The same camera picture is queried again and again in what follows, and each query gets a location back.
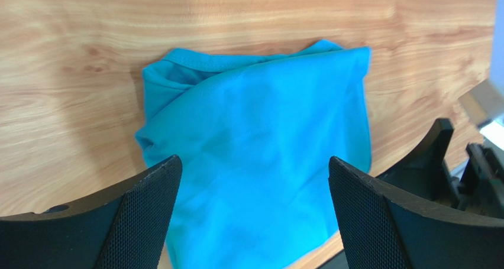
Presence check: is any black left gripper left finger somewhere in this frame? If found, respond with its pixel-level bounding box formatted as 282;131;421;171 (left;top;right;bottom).
1;155;182;268

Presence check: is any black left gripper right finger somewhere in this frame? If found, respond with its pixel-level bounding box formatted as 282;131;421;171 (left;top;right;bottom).
328;157;503;268

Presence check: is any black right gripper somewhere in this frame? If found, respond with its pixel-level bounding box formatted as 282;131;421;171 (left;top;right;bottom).
376;118;503;218

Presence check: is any teal blue t-shirt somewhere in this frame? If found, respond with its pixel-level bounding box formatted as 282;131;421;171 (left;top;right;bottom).
135;40;371;268

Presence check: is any black table edge strip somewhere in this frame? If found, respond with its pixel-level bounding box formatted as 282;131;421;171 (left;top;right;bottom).
318;250;349;269

